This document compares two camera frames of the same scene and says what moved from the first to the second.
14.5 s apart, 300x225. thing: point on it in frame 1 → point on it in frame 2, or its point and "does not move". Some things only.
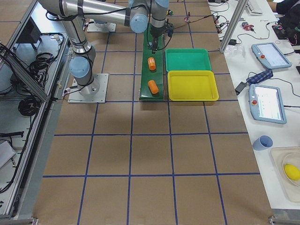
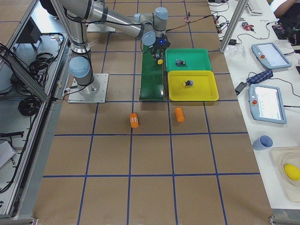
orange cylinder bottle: x=153 y=86 → x=180 y=116
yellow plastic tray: x=192 y=86 does not move
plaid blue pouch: x=260 y=77 does not move
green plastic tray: x=187 y=59 does not move
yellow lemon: x=292 y=171 does not move
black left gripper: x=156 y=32 → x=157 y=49
